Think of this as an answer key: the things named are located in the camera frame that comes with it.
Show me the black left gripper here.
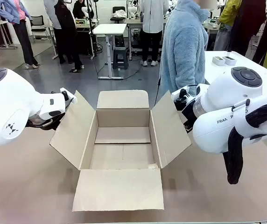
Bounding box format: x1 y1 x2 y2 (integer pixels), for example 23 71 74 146
25 112 65 131

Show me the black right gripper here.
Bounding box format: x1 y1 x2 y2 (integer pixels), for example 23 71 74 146
174 98 196 134

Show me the large brown cardboard box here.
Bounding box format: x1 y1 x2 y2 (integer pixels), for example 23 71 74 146
49 90 192 212

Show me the person left forearm blue sleeve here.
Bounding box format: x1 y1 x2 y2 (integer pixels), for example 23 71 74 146
194 51 210 86

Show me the small white tray box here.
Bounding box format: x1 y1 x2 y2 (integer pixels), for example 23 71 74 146
222 56 237 66
212 56 225 66

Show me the person in blue fleece jacket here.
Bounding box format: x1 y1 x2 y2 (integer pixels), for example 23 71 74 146
159 0 211 95

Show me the dark plastic step stool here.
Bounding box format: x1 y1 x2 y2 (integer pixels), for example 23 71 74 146
112 47 129 70

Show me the black stand pole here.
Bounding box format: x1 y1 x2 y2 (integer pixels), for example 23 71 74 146
86 0 97 59

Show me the black mesh office chair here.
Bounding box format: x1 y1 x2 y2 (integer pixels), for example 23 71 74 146
30 15 49 44

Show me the person in dark apron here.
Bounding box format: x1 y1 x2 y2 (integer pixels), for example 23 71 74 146
43 0 85 73

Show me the person in white coat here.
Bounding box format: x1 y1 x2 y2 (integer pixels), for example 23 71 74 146
140 0 169 67

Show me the grey equipment workbench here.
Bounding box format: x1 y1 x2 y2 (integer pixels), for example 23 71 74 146
124 18 169 61

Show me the person in dark coat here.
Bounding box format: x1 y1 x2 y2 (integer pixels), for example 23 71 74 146
229 0 267 56

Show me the person in yellow jacket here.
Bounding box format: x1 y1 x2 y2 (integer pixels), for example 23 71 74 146
214 0 237 51

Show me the white height-adjustable desk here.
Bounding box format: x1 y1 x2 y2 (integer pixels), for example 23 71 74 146
92 23 127 80

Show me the person in blue shirt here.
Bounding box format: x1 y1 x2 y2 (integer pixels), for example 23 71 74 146
0 0 41 70

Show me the seated person in black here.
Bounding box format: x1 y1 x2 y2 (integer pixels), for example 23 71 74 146
72 0 88 20

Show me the black chair with white cloth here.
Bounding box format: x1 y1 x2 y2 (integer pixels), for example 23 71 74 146
110 6 127 24

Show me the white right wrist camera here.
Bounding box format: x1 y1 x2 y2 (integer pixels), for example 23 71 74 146
170 85 190 100

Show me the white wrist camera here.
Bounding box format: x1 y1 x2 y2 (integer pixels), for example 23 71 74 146
59 87 78 110
170 85 190 100

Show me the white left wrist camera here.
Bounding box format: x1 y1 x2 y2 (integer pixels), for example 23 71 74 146
59 87 78 110

